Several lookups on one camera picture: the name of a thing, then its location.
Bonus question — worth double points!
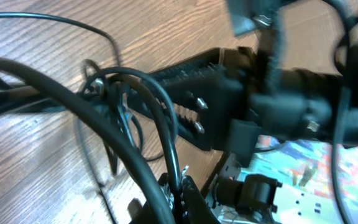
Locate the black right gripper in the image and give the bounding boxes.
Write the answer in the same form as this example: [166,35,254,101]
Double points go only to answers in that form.
[209,49,342,166]

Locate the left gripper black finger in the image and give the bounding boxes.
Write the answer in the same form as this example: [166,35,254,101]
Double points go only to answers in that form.
[129,175,219,224]

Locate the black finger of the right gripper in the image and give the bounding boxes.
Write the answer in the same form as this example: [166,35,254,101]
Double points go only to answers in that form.
[127,93,216,151]
[150,48,246,90]

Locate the black USB cable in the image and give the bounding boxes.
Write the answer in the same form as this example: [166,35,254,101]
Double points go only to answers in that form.
[0,57,180,224]

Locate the thin black braided cable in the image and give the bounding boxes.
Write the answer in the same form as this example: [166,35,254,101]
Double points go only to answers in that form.
[0,11,145,162]

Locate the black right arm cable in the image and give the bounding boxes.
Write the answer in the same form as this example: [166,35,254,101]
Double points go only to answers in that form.
[321,0,358,224]

